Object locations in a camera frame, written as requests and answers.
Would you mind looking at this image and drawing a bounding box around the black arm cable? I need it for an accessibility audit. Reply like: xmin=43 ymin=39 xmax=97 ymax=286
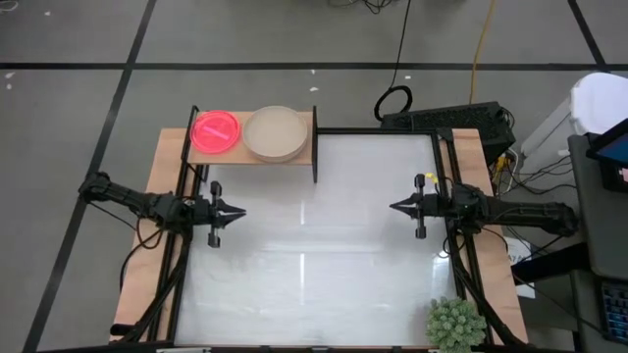
xmin=119 ymin=220 xmax=166 ymax=293

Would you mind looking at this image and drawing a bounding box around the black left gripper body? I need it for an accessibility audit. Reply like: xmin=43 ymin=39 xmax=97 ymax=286
xmin=188 ymin=179 xmax=223 ymax=249

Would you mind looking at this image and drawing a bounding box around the light grey cabinet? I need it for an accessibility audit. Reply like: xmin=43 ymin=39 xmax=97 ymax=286
xmin=519 ymin=97 xmax=575 ymax=166

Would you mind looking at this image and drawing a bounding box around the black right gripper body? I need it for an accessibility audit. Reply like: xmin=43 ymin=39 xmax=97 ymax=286
xmin=413 ymin=173 xmax=457 ymax=240

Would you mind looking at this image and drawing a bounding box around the black floor cable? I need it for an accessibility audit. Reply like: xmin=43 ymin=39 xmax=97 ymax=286
xmin=373 ymin=0 xmax=414 ymax=123

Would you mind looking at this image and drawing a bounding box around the white paper sheet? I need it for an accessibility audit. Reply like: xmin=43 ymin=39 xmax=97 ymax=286
xmin=502 ymin=234 xmax=537 ymax=300

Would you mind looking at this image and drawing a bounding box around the black cable tangle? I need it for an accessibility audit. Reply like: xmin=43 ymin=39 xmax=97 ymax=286
xmin=327 ymin=0 xmax=393 ymax=15

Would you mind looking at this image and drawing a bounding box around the white table board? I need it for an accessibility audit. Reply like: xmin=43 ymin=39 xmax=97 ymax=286
xmin=174 ymin=131 xmax=458 ymax=347

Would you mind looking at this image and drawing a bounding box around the large beige plate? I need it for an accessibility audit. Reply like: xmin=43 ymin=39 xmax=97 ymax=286
xmin=242 ymin=105 xmax=309 ymax=164

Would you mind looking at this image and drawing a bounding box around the black aluminium frame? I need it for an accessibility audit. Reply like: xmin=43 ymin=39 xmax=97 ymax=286
xmin=316 ymin=126 xmax=529 ymax=350
xmin=110 ymin=105 xmax=212 ymax=344

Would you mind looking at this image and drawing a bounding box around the wooden shelf with black sides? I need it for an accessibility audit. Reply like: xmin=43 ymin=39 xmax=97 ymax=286
xmin=180 ymin=104 xmax=320 ymax=185

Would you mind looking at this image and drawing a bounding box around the grey desk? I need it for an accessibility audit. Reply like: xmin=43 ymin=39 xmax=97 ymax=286
xmin=567 ymin=134 xmax=628 ymax=280

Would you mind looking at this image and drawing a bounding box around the black keyboard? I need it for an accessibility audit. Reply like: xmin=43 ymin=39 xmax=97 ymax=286
xmin=596 ymin=278 xmax=628 ymax=345

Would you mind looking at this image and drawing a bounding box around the green artificial plant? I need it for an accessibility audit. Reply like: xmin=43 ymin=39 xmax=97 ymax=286
xmin=425 ymin=296 xmax=488 ymax=353

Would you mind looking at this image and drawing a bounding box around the black monitor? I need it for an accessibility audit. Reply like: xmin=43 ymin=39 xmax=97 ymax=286
xmin=586 ymin=117 xmax=628 ymax=193

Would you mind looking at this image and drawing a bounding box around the white plastic bin lid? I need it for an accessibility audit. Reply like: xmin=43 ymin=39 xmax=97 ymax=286
xmin=569 ymin=72 xmax=628 ymax=136

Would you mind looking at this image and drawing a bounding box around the small magenta translucent plate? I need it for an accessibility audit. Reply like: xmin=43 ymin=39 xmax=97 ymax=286
xmin=189 ymin=109 xmax=241 ymax=156

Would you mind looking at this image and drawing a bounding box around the yellow floor cable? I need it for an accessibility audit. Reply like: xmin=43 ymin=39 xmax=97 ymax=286
xmin=468 ymin=0 xmax=499 ymax=105

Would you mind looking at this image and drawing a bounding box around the black bar beside desk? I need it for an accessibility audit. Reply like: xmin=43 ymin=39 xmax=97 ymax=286
xmin=509 ymin=242 xmax=593 ymax=286

